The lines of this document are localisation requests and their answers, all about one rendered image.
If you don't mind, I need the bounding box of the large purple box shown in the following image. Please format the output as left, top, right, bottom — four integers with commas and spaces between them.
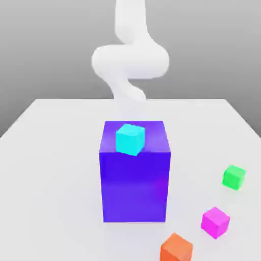
98, 120, 171, 223

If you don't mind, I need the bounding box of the small green cube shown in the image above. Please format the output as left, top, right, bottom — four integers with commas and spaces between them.
221, 165, 247, 191

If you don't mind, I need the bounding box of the small cyan cube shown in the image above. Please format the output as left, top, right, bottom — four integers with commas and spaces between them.
115, 123, 146, 157

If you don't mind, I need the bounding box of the small magenta cube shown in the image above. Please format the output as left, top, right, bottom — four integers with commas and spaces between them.
200, 206, 231, 240

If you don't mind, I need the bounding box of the small orange cube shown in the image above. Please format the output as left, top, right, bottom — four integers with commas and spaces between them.
160, 232, 194, 261

